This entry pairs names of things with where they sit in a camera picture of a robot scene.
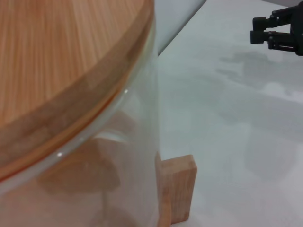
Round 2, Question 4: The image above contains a wooden dispenser stand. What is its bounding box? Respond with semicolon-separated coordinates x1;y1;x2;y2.
155;154;198;227

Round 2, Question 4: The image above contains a glass water dispenser jar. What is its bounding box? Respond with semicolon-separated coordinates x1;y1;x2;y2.
0;0;164;227

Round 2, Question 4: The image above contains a wooden jar lid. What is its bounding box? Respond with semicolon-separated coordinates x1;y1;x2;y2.
0;0;156;171

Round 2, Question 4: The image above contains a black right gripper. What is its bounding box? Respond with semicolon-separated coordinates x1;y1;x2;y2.
250;0;303;56

